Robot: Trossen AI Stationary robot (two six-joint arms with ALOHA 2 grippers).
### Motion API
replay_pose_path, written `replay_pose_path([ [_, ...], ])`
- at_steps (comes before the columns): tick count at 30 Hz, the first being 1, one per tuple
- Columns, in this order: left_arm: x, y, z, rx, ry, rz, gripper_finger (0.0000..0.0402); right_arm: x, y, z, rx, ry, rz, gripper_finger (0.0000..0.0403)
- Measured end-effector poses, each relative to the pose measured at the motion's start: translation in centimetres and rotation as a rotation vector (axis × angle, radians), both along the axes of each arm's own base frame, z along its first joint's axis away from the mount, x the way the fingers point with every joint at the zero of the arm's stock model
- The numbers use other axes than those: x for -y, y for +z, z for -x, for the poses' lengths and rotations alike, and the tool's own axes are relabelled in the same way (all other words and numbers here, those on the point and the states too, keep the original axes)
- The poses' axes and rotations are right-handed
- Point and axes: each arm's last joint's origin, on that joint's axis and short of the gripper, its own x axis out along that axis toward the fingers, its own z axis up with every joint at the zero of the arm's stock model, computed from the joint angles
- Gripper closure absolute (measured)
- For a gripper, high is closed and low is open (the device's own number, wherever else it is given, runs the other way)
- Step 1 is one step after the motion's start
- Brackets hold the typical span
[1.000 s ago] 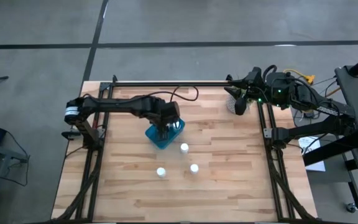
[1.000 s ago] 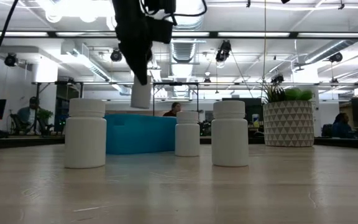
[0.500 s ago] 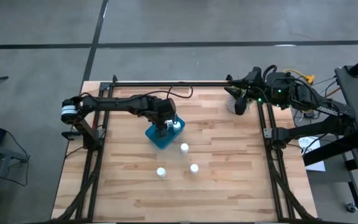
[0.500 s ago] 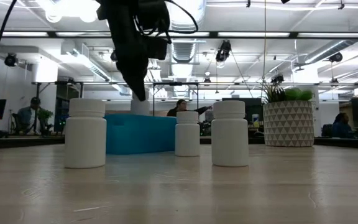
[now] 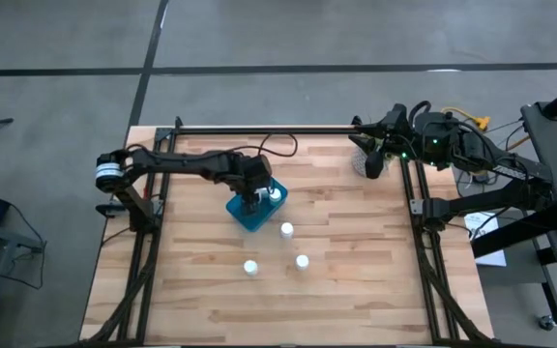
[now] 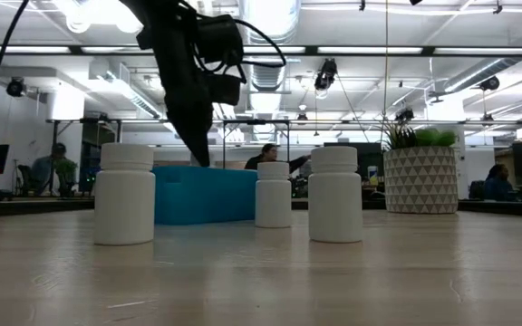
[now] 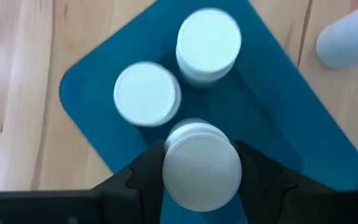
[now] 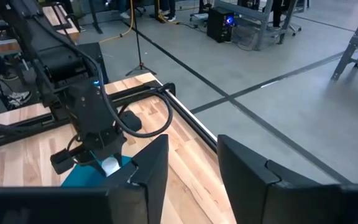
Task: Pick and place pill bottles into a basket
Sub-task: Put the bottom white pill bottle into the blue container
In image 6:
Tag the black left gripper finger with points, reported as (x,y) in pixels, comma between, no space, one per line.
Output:
(195,131)

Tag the white pill bottle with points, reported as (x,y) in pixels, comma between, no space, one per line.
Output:
(273,194)
(335,194)
(124,194)

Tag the blue plastic basket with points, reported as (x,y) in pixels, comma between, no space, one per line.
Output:
(206,194)

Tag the person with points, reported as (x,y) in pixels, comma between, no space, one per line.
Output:
(50,167)
(496,183)
(267,156)

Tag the long overhead light bar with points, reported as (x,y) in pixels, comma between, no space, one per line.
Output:
(75,50)

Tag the green background plant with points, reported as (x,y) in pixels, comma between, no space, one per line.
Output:
(66,169)

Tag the small white yellow container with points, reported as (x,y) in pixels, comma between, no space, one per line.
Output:
(372,174)

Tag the green succulent plant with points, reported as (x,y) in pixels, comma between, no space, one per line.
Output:
(424,136)

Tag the white triangle-patterned plant pot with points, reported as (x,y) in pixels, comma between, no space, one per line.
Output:
(419,181)

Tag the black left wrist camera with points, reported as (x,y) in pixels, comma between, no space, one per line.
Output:
(218,41)

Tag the black background station frame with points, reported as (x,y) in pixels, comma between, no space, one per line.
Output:
(84,121)
(256,121)

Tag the silver ventilation duct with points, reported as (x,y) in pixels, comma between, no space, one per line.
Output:
(272,77)

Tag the black hanging camera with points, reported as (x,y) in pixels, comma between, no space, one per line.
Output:
(325,74)
(490,83)
(405,114)
(15,87)

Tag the black aluminium table frame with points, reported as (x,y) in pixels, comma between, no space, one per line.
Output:
(39,207)

